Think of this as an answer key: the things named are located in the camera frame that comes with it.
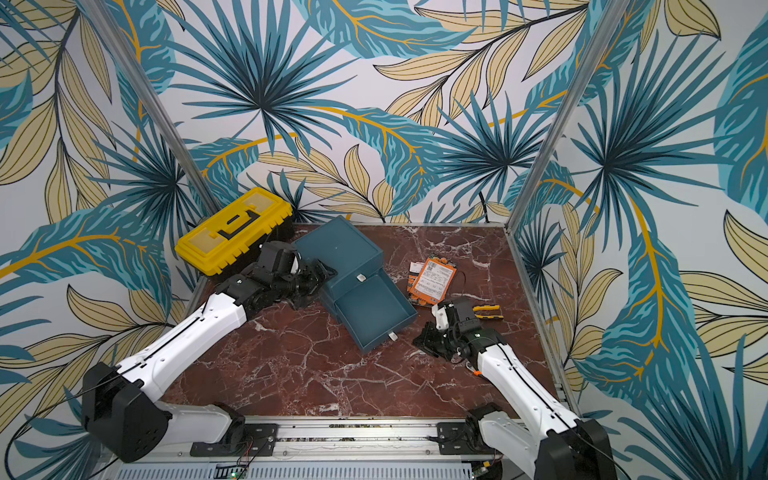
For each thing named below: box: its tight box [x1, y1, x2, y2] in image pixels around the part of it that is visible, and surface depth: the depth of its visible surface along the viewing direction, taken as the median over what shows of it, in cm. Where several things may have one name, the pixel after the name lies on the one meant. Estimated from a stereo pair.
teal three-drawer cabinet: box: [292, 216, 419, 354], surface depth 88 cm
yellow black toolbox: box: [175, 187, 294, 276], surface depth 97 cm
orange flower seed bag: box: [407, 261, 425, 295], surface depth 108 cm
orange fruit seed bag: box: [409, 257, 458, 305], surface depth 105 cm
